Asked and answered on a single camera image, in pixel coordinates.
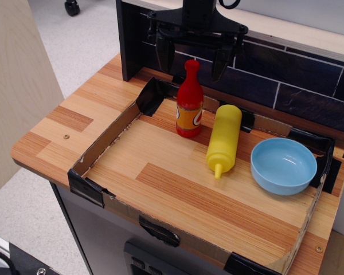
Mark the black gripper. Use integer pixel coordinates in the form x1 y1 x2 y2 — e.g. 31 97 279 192
147 1 248 83

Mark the red hot sauce bottle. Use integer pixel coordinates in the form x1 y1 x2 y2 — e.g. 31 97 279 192
176 60 204 138

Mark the yellow mustard squeeze bottle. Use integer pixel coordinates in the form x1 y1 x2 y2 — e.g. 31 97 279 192
206 104 243 179

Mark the cardboard fence with black tape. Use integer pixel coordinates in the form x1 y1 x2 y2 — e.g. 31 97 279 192
68 78 342 274

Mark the dark tile backsplash panel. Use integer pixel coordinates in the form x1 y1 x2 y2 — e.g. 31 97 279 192
116 1 344 148

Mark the black caster wheel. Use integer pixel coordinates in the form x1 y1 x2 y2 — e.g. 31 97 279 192
64 0 80 17

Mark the light blue bowl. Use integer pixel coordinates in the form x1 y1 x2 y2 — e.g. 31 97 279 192
251 137 318 195

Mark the light wooden board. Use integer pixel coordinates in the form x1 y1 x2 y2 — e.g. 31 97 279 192
0 1 64 189

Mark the grey cabinet under table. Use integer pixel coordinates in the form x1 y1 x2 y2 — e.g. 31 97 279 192
51 184 225 274

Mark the grey control panel with buttons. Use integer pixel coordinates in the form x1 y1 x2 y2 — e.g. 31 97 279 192
124 242 179 274

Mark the black metal base with screw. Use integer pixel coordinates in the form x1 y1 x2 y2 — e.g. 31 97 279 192
0 243 59 275

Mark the black cable loop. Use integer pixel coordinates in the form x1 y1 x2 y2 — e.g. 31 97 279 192
219 0 242 10

